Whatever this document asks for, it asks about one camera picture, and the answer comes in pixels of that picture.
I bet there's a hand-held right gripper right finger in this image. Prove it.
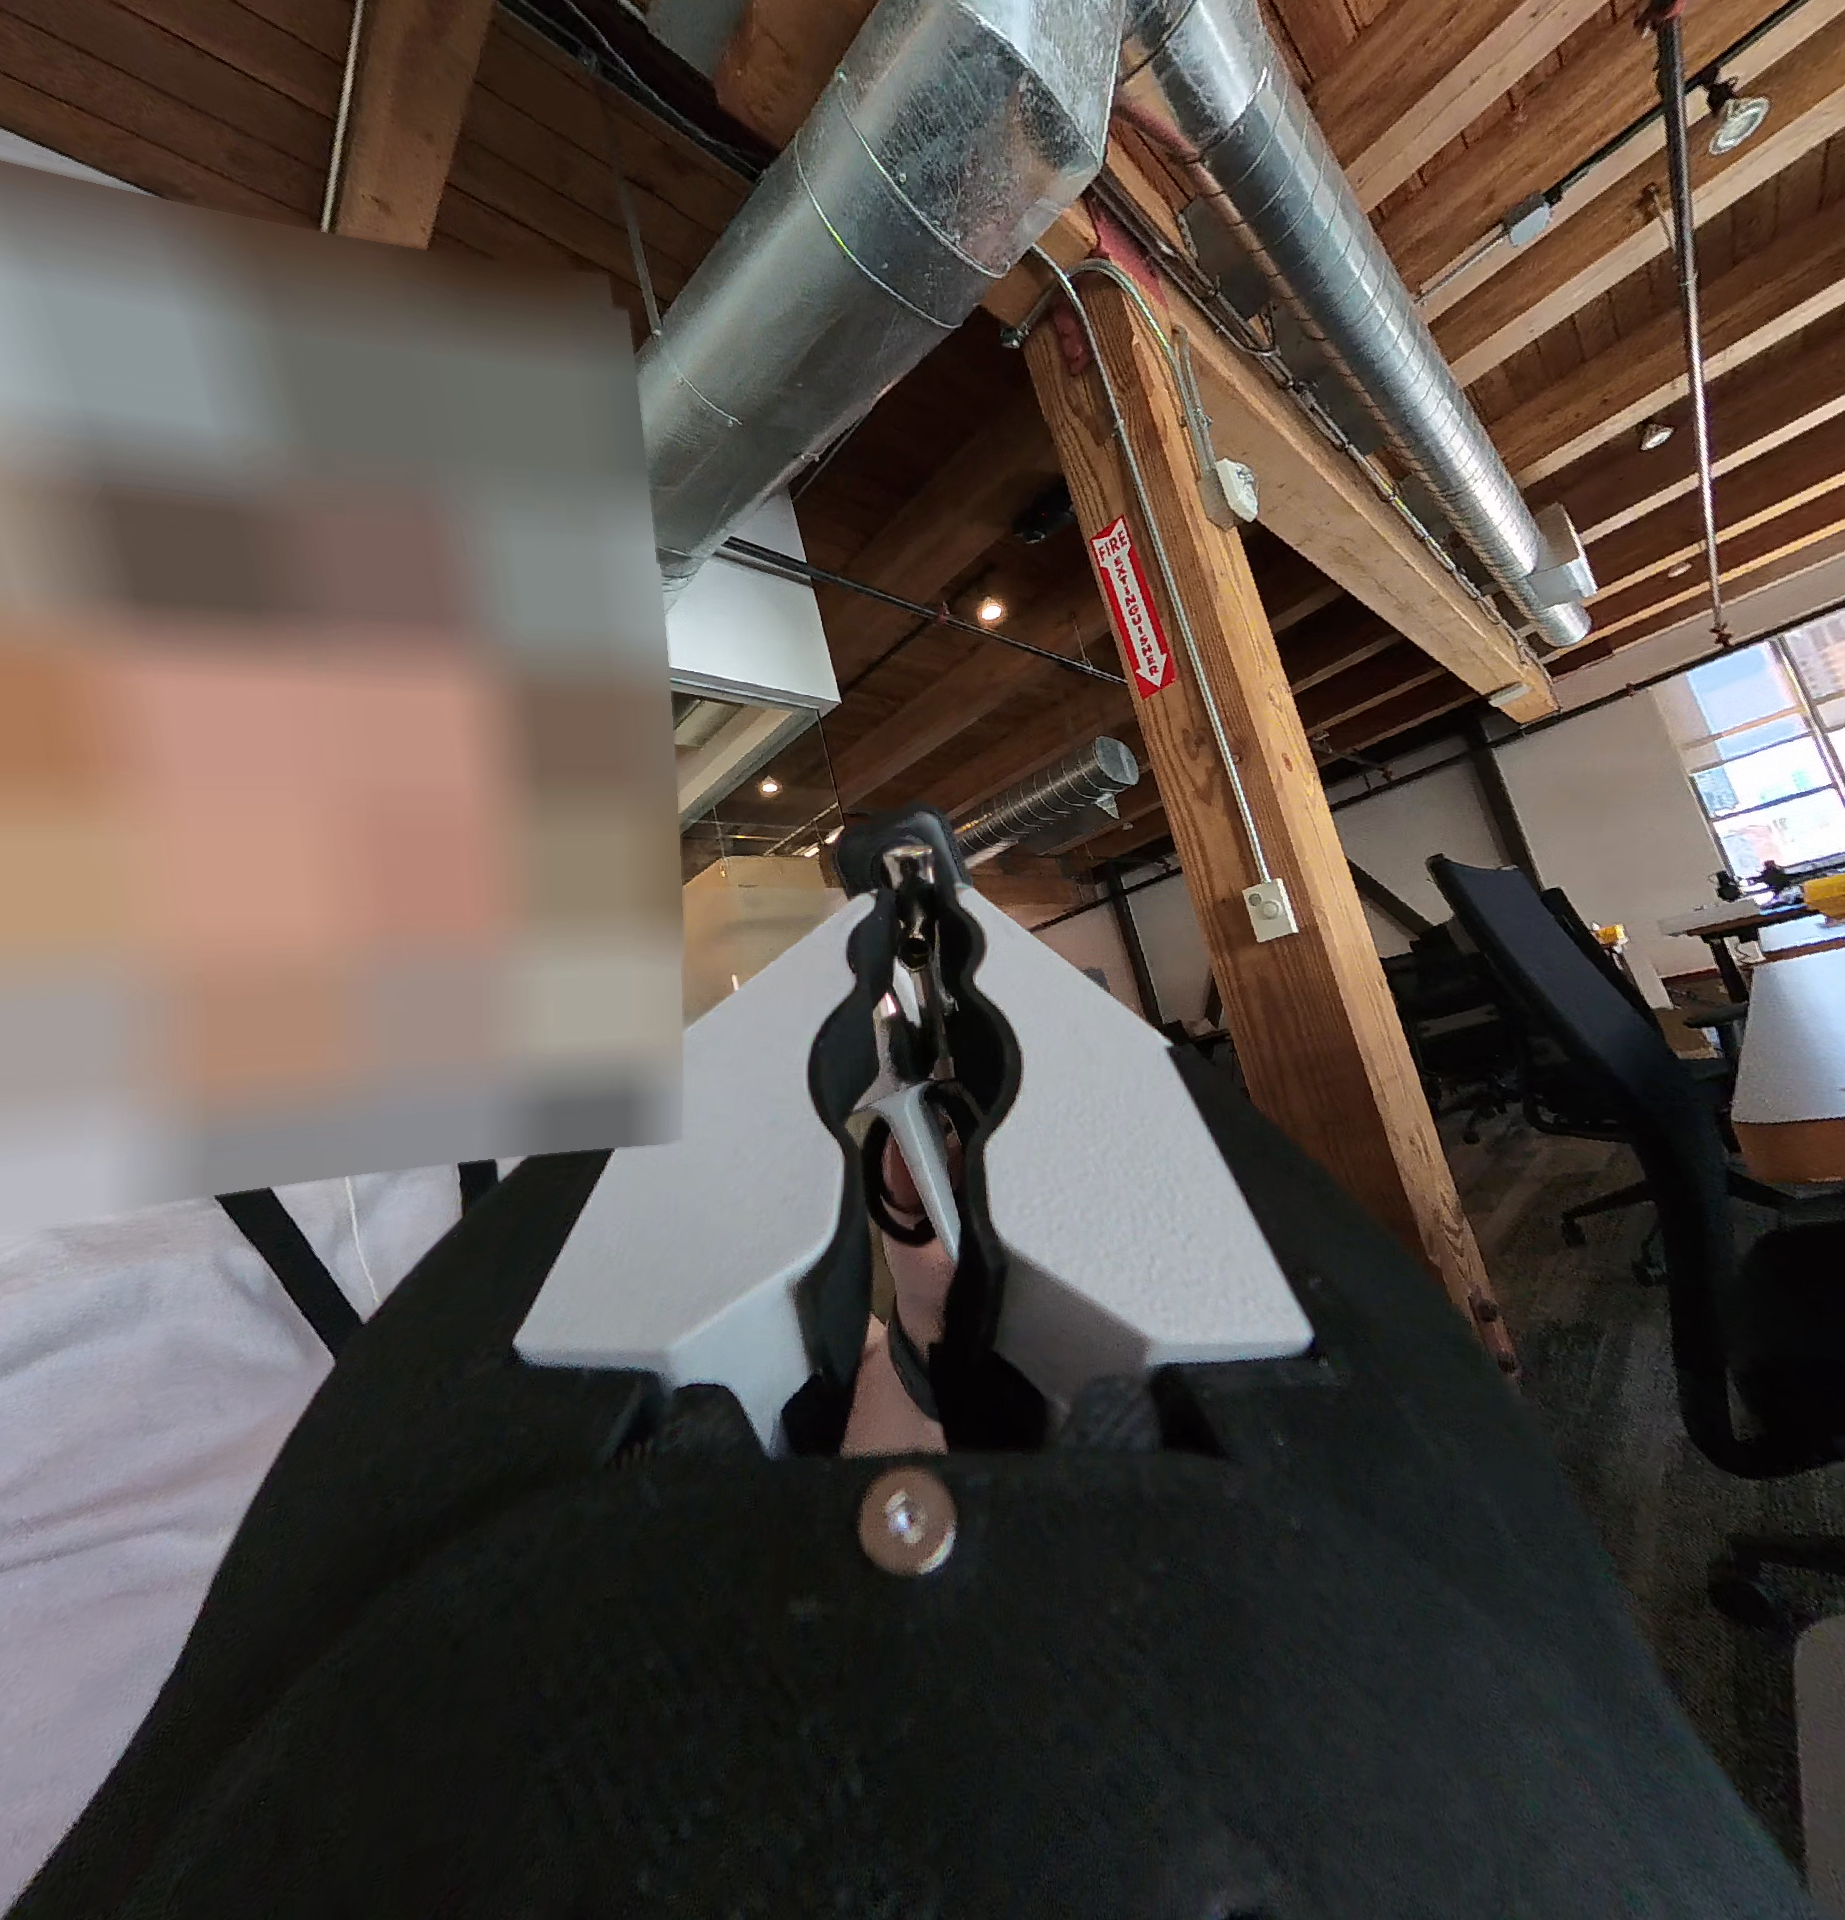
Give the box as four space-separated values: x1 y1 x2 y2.
937 883 1312 1443

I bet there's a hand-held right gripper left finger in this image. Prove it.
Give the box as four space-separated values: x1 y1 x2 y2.
511 887 885 1455

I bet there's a white desk with wooden edge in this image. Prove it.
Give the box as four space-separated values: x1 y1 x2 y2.
1656 900 1845 1187

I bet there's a person's left hand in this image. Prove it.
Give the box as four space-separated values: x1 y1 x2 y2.
839 1132 959 1457

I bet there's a black mesh office chair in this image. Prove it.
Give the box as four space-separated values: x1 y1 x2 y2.
1425 852 1845 1628

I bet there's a red fire extinguisher sign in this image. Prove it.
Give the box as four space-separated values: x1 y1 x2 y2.
1086 514 1179 700

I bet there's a metal conduit pipe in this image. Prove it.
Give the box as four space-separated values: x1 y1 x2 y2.
997 247 1283 903

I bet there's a wooden ceiling beam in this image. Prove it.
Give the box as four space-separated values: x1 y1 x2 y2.
1072 196 1559 728

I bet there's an arched window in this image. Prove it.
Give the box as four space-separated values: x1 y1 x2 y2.
1679 606 1845 879

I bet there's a threaded metal rod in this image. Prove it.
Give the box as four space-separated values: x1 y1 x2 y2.
1650 0 1733 654

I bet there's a wooden support post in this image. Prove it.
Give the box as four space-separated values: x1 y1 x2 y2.
1019 277 1523 1373

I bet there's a small spiral silver duct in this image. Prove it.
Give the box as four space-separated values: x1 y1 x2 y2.
944 736 1140 859

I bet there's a long spiral silver duct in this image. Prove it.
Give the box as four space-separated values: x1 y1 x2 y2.
1124 0 1598 649

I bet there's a large silver air duct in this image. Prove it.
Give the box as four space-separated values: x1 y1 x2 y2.
635 0 1124 588

